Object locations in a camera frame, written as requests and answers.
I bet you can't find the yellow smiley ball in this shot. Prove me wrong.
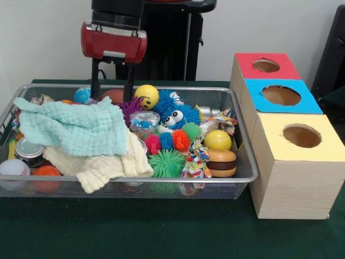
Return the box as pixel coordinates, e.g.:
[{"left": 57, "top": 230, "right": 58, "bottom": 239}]
[{"left": 134, "top": 84, "right": 160, "bottom": 110}]

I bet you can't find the yellow tennis ball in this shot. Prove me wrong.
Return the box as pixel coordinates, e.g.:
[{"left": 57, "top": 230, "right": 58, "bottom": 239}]
[{"left": 204, "top": 129, "right": 232, "bottom": 151}]

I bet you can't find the clear mesh bin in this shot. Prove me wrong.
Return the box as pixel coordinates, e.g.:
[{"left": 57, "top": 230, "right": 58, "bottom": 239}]
[{"left": 0, "top": 83, "right": 259, "bottom": 200}]

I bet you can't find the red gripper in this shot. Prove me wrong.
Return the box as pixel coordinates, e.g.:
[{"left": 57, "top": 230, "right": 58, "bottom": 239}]
[{"left": 80, "top": 22, "right": 148, "bottom": 105}]

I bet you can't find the wooden box with three holes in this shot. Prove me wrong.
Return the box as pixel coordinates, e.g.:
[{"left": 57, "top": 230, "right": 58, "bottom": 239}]
[{"left": 230, "top": 52, "right": 345, "bottom": 220}]

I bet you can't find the green spiky ball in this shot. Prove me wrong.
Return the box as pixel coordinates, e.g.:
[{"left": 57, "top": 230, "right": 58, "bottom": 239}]
[{"left": 148, "top": 149, "right": 187, "bottom": 179}]

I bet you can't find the globe print ball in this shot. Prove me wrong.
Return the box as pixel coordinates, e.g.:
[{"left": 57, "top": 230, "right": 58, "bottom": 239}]
[{"left": 73, "top": 86, "right": 92, "bottom": 105}]

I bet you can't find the dark green table cloth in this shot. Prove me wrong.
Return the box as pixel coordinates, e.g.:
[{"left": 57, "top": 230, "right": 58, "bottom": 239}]
[{"left": 0, "top": 78, "right": 345, "bottom": 259}]

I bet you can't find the black chair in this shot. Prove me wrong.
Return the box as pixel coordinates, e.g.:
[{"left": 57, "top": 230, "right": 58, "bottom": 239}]
[{"left": 311, "top": 4, "right": 345, "bottom": 102}]

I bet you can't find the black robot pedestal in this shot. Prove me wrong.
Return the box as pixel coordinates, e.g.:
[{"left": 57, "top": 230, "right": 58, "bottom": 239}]
[{"left": 113, "top": 0, "right": 218, "bottom": 81}]

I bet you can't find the brown toy football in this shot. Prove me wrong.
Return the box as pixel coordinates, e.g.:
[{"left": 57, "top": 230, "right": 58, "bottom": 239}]
[{"left": 100, "top": 88, "right": 125, "bottom": 105}]

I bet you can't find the blue spiky monster toy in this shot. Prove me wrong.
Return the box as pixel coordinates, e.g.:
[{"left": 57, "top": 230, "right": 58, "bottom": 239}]
[{"left": 161, "top": 104, "right": 202, "bottom": 131}]

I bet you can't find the cream waffle cloth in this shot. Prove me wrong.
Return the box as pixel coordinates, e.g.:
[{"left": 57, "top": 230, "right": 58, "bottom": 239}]
[{"left": 43, "top": 132, "right": 155, "bottom": 194}]

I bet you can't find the orange ball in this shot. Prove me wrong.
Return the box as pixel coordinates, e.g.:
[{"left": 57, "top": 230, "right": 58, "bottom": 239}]
[{"left": 33, "top": 165, "right": 62, "bottom": 194}]

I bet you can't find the toy hamburger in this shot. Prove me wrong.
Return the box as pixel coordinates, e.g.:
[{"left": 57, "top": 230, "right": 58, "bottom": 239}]
[{"left": 206, "top": 149, "right": 237, "bottom": 178}]

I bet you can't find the mint green cloth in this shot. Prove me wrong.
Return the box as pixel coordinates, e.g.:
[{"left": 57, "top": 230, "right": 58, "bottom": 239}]
[{"left": 12, "top": 96, "right": 129, "bottom": 157}]

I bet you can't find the white baseball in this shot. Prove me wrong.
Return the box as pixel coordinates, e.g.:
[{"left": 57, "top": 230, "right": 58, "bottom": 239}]
[{"left": 0, "top": 158, "right": 31, "bottom": 191}]

